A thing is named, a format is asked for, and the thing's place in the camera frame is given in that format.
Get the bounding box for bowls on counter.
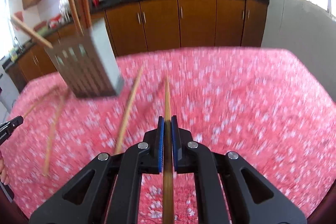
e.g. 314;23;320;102
33;14;66;35

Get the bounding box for person's left hand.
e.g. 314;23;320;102
0;153;10;185

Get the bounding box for red floral tablecloth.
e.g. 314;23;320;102
1;48;335;216

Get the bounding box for grey perforated utensil holder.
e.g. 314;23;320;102
45;18;124;98

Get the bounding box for brown lower kitchen cabinets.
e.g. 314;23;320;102
6;0;269;81

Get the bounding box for lone bamboo chopstick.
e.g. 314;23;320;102
162;77;174;223

